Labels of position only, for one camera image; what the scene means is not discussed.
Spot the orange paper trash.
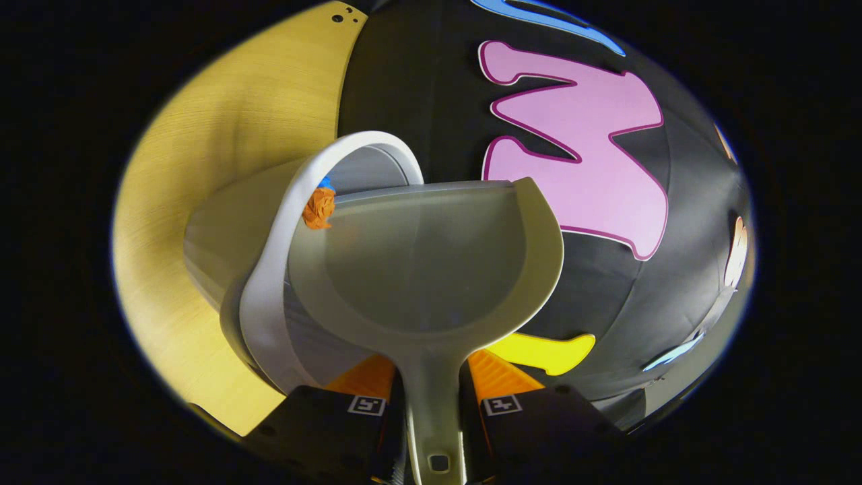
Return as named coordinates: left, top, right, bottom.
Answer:
left=302, top=187, right=337, bottom=230

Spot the wooden desktop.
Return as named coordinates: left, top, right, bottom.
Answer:
left=111, top=0, right=370, bottom=437

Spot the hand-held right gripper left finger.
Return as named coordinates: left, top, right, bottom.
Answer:
left=249, top=354, right=408, bottom=485

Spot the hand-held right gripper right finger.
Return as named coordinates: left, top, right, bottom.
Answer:
left=460, top=349, right=628, bottom=485

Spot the white ribbed garbage bin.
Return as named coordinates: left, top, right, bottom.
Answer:
left=183, top=130, right=425, bottom=398

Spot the grey plastic dustpan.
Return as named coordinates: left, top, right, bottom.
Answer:
left=288, top=177, right=565, bottom=485

